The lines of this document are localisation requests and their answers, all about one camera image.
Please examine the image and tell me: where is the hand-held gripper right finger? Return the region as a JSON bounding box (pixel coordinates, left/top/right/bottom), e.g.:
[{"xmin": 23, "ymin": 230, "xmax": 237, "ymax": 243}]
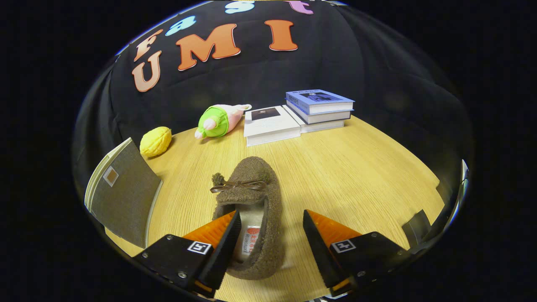
[{"xmin": 302, "ymin": 210, "xmax": 416, "ymax": 297}]

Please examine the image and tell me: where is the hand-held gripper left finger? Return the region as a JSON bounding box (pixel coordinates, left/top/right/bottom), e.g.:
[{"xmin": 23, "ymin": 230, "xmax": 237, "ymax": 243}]
[{"xmin": 133, "ymin": 211, "xmax": 242, "ymax": 299}]

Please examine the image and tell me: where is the brown fuzzy shoe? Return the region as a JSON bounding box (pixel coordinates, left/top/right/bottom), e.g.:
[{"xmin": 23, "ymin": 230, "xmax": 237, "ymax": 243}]
[{"xmin": 210, "ymin": 156, "xmax": 286, "ymax": 280}]

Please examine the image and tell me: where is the grey fabric storage box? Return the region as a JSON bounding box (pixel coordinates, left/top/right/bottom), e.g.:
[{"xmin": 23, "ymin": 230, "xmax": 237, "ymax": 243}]
[{"xmin": 84, "ymin": 137, "xmax": 163, "ymax": 249}]

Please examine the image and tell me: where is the dark grey flat object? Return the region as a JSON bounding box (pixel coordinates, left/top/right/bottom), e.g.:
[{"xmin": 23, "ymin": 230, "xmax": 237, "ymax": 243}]
[{"xmin": 402, "ymin": 210, "xmax": 433, "ymax": 248}]

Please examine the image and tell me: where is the yellow plush toy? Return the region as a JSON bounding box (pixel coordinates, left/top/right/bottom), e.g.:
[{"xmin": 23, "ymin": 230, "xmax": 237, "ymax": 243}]
[{"xmin": 139, "ymin": 127, "xmax": 172, "ymax": 158}]

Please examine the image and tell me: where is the green and pink plush toy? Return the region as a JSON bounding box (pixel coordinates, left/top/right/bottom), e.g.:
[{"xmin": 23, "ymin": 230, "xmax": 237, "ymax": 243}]
[{"xmin": 194, "ymin": 104, "xmax": 252, "ymax": 140}]

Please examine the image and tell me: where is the thick book with dark cover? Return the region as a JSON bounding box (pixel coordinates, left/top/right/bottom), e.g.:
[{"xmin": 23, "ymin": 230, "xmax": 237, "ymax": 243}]
[{"xmin": 288, "ymin": 103, "xmax": 352, "ymax": 125}]

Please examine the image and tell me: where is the white book with dark picture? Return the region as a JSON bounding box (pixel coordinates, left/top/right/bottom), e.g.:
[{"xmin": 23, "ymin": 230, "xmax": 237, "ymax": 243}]
[{"xmin": 243, "ymin": 106, "xmax": 301, "ymax": 147}]

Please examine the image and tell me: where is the blue book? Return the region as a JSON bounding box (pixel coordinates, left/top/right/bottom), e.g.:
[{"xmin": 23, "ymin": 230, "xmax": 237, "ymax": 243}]
[{"xmin": 286, "ymin": 89, "xmax": 355, "ymax": 115}]

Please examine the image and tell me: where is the black backdrop cloth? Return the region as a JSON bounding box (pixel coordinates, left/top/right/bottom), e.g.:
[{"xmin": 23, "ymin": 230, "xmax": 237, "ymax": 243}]
[{"xmin": 73, "ymin": 0, "xmax": 472, "ymax": 202}]

